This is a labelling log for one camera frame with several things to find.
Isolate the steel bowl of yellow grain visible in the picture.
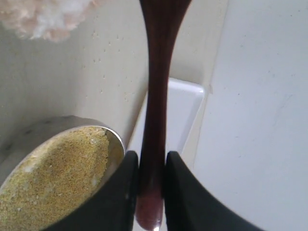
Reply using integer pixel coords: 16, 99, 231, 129
0, 115, 125, 231

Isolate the white rectangular plastic tray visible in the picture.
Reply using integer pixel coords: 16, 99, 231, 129
127, 77, 205, 169

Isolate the tan teddy bear striped sweater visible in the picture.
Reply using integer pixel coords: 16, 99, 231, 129
0, 0, 101, 42

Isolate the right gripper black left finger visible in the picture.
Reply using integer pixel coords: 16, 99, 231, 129
45, 151, 138, 231

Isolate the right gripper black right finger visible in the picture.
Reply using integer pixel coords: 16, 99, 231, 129
164, 151, 259, 231

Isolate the dark red wooden spoon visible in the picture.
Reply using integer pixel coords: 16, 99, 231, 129
135, 0, 191, 231

